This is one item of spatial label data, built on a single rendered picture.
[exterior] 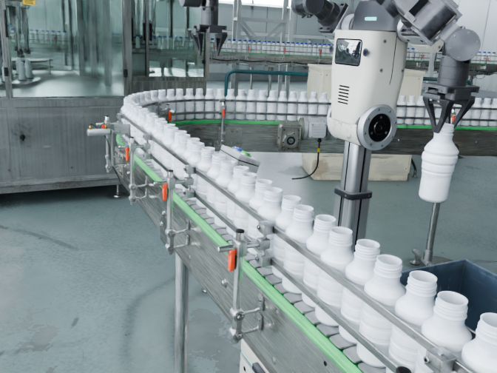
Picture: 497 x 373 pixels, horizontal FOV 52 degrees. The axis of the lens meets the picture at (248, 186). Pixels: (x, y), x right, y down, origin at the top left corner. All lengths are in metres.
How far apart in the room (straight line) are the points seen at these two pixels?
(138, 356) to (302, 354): 1.68
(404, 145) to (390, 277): 2.43
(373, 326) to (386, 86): 1.10
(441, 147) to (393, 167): 4.62
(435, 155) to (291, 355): 0.50
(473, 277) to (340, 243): 0.61
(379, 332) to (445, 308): 0.14
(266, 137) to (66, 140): 2.04
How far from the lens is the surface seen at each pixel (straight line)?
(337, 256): 0.84
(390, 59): 1.74
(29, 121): 4.38
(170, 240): 1.41
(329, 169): 5.49
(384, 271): 0.76
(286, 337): 0.97
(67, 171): 4.49
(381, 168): 5.68
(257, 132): 2.89
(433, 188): 1.14
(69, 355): 2.61
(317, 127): 2.78
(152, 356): 2.54
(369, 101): 1.73
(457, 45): 1.03
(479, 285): 1.39
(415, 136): 3.18
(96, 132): 2.11
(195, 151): 1.42
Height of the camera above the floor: 1.47
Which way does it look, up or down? 17 degrees down
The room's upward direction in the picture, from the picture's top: 3 degrees clockwise
